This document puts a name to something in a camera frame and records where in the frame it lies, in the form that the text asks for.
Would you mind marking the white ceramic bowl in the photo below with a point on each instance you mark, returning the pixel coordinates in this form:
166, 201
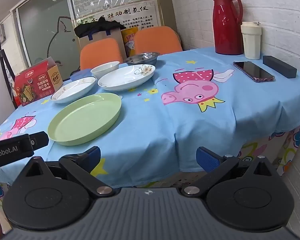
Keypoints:
105, 71

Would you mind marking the stainless steel bowl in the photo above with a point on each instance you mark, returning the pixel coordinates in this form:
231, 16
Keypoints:
142, 58

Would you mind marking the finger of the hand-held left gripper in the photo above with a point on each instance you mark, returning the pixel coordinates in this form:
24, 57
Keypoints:
41, 140

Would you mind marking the brown cardboard box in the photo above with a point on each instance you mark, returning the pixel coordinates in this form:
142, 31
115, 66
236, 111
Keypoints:
100, 36

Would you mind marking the red cardboard snack box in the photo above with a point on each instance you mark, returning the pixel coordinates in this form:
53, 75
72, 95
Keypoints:
37, 85

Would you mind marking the frosted glass panel cartoon decal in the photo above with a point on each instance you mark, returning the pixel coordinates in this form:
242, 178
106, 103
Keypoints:
40, 25

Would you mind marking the red thermos jug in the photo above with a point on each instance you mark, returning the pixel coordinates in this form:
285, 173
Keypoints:
226, 27

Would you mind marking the floral under tablecloth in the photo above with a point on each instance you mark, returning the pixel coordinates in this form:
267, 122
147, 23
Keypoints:
265, 152

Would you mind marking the white tumbler cup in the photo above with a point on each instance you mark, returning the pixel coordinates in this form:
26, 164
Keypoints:
251, 42

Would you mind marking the blue cartoon pig tablecloth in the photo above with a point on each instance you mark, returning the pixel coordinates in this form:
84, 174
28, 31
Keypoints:
152, 127

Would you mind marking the framed wall poster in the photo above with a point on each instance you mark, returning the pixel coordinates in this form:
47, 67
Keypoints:
140, 12

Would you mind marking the yellow snack bag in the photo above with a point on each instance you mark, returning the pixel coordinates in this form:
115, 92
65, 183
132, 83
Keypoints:
128, 41

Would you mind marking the white plate floral print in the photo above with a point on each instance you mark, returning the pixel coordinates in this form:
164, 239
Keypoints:
125, 78

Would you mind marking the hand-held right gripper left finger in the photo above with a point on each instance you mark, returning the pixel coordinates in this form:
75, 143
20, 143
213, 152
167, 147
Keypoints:
93, 156

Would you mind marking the black rectangular case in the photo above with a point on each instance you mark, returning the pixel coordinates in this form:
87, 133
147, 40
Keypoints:
280, 66

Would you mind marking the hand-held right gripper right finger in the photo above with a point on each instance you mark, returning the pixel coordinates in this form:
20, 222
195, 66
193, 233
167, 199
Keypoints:
207, 158

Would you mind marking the white plate speckled rim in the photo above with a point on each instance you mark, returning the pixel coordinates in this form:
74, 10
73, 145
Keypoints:
73, 90

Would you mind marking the orange chair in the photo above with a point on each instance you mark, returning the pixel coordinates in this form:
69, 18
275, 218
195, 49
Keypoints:
157, 41
102, 52

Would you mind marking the dark cloth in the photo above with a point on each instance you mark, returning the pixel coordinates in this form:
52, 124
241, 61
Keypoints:
97, 26

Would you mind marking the smartphone in clear case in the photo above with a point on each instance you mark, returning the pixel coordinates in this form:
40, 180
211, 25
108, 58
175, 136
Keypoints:
253, 71

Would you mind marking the green plastic plate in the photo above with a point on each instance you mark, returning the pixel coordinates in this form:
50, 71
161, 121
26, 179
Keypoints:
85, 120

